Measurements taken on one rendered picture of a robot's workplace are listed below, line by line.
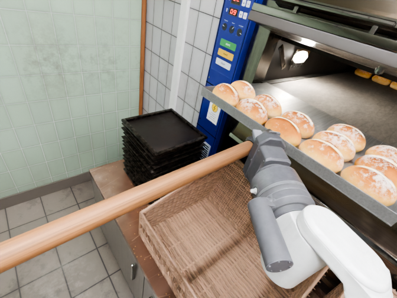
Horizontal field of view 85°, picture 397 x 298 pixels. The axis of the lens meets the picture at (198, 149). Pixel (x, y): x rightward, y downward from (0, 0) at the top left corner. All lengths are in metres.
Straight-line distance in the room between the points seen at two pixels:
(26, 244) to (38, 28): 1.23
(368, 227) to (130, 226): 0.87
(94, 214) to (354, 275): 0.30
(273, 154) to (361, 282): 0.22
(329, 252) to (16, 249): 0.34
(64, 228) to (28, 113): 1.32
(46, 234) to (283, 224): 0.30
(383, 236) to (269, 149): 0.55
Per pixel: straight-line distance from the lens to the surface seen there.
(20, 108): 1.58
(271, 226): 0.33
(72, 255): 1.67
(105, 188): 1.17
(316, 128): 0.74
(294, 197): 0.36
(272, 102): 0.67
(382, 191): 0.54
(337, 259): 0.31
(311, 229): 0.31
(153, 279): 0.94
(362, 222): 0.88
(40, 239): 0.31
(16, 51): 1.46
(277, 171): 0.39
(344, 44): 0.63
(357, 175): 0.54
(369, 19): 0.67
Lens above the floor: 1.46
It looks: 37 degrees down
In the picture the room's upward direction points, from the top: 14 degrees clockwise
